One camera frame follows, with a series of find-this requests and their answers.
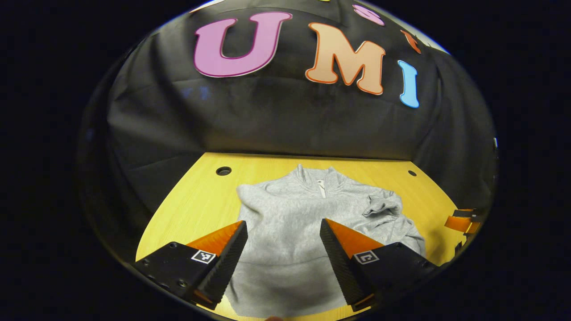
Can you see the black backdrop cloth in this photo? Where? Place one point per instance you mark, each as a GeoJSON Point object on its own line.
{"type": "Point", "coordinates": [290, 120]}

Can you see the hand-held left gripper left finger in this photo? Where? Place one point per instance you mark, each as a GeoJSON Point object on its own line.
{"type": "Point", "coordinates": [225, 269]}

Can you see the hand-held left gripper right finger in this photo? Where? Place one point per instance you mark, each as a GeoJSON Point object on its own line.
{"type": "Point", "coordinates": [343, 269]}

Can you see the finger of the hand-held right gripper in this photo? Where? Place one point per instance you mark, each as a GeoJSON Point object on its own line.
{"type": "Point", "coordinates": [459, 224]}

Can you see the grey zip sweatshirt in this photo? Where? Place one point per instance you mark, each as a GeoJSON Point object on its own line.
{"type": "Point", "coordinates": [285, 240]}

